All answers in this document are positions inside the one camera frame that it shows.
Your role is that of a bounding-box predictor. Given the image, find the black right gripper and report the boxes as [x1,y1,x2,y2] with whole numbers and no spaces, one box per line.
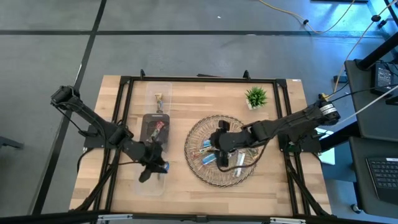
[210,120,249,167]

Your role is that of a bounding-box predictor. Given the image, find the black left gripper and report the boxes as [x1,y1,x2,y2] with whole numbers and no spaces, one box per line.
[138,141,165,184]

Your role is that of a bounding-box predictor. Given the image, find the red granola bar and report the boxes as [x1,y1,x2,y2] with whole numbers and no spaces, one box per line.
[192,147,215,157]
[150,121,165,141]

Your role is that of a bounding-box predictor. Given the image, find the white granola bar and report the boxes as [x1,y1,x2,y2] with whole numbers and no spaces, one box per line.
[234,151,246,177]

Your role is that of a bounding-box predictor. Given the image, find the clear plastic bin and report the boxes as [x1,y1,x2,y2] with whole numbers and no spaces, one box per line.
[141,81,172,116]
[135,151,168,196]

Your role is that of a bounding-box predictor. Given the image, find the round woven wicker mat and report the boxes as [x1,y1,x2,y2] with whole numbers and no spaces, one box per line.
[183,114,259,188]

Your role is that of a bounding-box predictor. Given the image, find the green plant in white pot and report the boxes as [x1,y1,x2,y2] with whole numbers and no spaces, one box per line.
[244,86,269,110]

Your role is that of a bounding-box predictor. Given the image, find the white paper sheet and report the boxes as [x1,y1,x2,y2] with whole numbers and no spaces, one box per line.
[315,127,336,166]

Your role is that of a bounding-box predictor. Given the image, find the grey chair base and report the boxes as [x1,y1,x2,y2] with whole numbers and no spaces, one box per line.
[0,136,25,151]

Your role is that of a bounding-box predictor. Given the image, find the black desk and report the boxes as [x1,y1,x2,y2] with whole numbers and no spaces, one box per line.
[349,136,398,220]
[344,58,398,141]

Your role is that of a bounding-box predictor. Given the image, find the black laptop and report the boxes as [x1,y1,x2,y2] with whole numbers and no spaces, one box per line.
[366,157,398,203]

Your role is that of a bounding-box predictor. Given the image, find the black power brick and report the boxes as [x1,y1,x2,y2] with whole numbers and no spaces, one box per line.
[373,63,395,95]

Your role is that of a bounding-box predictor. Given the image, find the black pole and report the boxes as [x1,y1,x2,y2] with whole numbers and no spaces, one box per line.
[356,40,398,71]

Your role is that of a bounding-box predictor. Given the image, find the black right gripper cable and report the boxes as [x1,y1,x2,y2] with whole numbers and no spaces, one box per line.
[217,139,270,173]

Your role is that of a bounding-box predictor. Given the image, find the silver frame bracket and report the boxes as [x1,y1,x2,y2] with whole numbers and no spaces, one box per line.
[269,217,307,224]
[97,213,134,223]

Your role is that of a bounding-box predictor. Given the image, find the black aluminium table frame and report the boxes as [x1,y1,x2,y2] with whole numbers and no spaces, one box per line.
[70,68,336,224]

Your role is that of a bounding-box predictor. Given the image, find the black floor cables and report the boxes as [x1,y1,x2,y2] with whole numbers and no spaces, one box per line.
[323,82,377,103]

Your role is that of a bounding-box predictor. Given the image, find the yellow floor cable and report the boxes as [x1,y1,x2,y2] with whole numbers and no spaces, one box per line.
[257,0,357,34]

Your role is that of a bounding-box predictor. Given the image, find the white cable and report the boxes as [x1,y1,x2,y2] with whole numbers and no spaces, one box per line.
[337,93,398,124]

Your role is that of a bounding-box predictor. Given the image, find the cream floor cable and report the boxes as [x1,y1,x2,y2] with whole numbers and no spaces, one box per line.
[334,0,398,93]

